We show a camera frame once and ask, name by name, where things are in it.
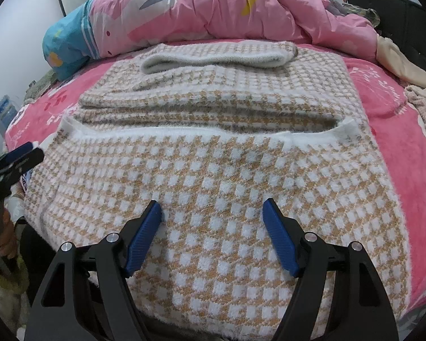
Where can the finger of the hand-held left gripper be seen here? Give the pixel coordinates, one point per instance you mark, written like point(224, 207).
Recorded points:
point(17, 167)
point(19, 151)

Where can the black bed headboard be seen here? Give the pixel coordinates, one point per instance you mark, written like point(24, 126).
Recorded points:
point(404, 17)

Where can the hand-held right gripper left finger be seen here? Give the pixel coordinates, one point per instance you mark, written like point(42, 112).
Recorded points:
point(142, 238)

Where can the blue white package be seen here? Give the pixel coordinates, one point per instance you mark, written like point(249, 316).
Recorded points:
point(3, 110)

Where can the tan cloth garment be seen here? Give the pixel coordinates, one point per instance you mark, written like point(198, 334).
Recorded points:
point(401, 64)

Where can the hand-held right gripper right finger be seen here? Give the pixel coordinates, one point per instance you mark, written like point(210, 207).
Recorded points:
point(282, 238)

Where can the grey patterned cloth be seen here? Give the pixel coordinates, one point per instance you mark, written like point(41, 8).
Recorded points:
point(42, 85)

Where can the pink floral blanket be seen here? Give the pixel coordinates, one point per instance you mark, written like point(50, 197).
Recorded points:
point(404, 131)

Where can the pink cartoon print quilt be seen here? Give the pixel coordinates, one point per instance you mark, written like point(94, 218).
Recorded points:
point(216, 10)

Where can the person's left hand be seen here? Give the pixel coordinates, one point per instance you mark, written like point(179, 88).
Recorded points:
point(7, 243)

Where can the beige houndstooth knit coat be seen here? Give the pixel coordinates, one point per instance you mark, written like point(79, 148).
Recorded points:
point(216, 156)

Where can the camouflage garment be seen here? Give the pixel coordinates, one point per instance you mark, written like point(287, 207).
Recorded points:
point(365, 12)

